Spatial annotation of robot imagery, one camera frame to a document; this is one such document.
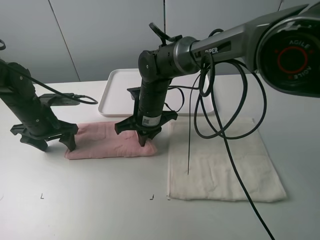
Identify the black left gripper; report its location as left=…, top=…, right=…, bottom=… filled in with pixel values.
left=9, top=97, right=78, bottom=152

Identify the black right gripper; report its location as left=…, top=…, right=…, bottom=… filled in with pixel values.
left=114, top=78, right=178, bottom=147

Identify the pink towel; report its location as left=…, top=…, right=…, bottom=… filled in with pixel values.
left=64, top=121, right=157, bottom=160

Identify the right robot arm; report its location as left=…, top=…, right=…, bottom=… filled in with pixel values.
left=114, top=3, right=320, bottom=146

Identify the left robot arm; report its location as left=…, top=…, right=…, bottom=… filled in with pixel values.
left=0, top=60, right=78, bottom=152

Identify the white rectangular plastic tray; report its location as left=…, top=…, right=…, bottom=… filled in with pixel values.
left=98, top=68, right=199, bottom=117

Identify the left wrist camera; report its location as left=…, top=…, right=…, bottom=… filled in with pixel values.
left=39, top=93, right=80, bottom=107

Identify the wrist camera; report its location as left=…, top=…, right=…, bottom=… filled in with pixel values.
left=39, top=93, right=80, bottom=107
left=127, top=87, right=141, bottom=101

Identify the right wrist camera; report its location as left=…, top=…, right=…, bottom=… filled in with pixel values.
left=127, top=87, right=141, bottom=101

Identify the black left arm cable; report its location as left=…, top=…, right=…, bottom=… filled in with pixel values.
left=0, top=38, right=99, bottom=105

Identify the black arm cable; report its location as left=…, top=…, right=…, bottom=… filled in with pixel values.
left=0, top=38, right=99, bottom=105
left=148, top=22, right=276, bottom=240

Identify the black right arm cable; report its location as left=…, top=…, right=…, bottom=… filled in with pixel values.
left=148, top=22, right=276, bottom=240

